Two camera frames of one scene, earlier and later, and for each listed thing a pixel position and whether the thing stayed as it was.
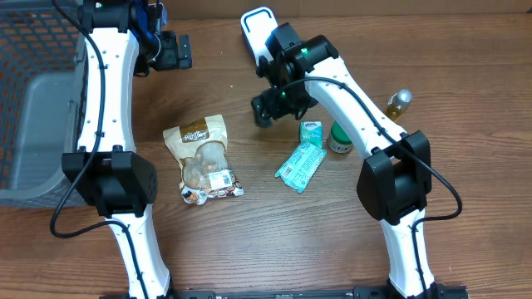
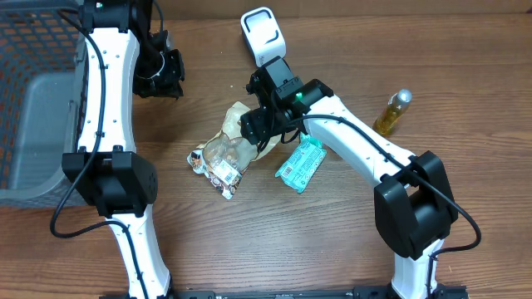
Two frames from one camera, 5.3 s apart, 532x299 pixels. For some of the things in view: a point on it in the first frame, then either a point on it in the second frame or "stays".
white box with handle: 257,26 stays
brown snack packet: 202,145 to 230,144
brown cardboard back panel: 306,9 stays
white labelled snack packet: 222,183 to 224,176
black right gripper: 272,99 to 259,129
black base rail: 444,291 stays
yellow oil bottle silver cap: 398,103 stays
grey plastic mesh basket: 43,61 stays
